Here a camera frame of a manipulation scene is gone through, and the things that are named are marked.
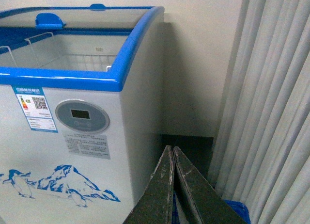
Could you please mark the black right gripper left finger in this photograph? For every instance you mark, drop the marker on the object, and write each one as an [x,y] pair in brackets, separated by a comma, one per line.
[156,204]

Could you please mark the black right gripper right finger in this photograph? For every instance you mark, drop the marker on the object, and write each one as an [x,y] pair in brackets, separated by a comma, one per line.
[197,198]

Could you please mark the blue plastic shopping basket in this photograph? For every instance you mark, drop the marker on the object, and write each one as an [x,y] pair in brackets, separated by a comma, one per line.
[178,216]

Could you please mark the white vertical blind curtain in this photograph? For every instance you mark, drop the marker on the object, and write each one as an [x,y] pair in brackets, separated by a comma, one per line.
[262,150]

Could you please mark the grey instruction sticker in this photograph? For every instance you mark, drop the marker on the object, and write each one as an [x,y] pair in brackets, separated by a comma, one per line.
[89,145]

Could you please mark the grey oval control panel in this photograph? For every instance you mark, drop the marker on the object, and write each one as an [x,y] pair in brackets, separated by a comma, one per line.
[82,116]

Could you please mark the white blue chest freezer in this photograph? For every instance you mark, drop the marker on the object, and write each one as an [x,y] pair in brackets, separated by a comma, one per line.
[40,181]

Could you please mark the blue energy label sticker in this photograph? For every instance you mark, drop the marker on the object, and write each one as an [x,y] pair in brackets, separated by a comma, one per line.
[35,108]

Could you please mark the glass sliding freezer lid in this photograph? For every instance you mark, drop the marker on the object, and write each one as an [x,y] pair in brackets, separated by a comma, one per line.
[95,16]

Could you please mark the white wire freezer basket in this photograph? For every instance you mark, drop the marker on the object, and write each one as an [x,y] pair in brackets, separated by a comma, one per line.
[63,51]

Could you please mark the blue freezer lid handle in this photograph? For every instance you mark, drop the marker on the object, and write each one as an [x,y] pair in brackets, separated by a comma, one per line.
[49,21]

